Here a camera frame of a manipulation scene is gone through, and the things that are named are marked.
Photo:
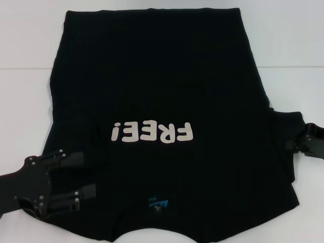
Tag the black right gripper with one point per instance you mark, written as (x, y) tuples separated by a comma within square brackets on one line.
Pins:
[(315, 141)]

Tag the black shirt with FREE print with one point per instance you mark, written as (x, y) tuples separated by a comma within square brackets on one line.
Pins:
[(162, 76)]

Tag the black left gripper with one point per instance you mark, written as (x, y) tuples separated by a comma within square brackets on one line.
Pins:
[(30, 182)]

